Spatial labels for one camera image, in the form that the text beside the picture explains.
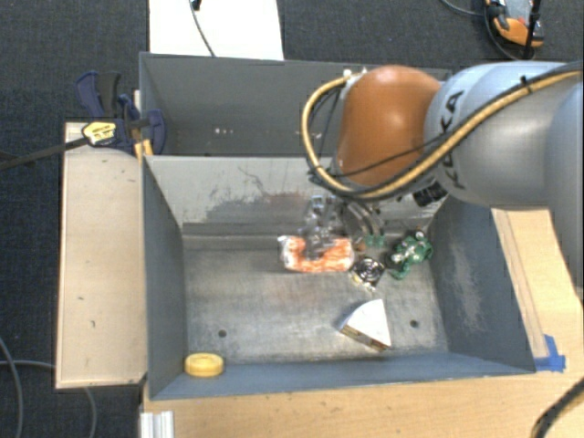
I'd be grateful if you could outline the orange and white packet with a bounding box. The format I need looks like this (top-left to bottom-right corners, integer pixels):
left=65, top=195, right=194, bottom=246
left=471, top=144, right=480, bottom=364
left=276, top=235, right=356, bottom=275

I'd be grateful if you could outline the yellow round disc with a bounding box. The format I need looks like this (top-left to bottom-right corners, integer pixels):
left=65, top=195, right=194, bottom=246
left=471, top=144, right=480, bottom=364
left=183, top=352, right=226, bottom=379

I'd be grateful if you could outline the pale wood board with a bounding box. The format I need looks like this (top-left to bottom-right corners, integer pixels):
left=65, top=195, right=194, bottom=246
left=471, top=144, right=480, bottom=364
left=54, top=120, right=150, bottom=390

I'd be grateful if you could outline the grey metal bin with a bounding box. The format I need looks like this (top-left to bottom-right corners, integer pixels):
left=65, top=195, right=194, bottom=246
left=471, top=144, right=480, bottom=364
left=138, top=51, right=537, bottom=402

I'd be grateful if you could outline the green toy frog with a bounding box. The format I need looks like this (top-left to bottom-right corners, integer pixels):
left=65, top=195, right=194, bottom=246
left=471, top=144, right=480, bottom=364
left=385, top=228, right=434, bottom=281

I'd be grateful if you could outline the black cylinder on white bracket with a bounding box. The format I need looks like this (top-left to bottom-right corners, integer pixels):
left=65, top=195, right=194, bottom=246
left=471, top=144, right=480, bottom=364
left=410, top=183, right=451, bottom=209

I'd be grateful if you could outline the white wedge-shaped block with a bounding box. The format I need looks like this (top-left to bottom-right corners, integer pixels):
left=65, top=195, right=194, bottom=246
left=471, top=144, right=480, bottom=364
left=336, top=298, right=393, bottom=353

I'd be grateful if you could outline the black and silver round object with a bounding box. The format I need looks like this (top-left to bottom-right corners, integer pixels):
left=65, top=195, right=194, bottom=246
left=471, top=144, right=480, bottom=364
left=351, top=255, right=385, bottom=287

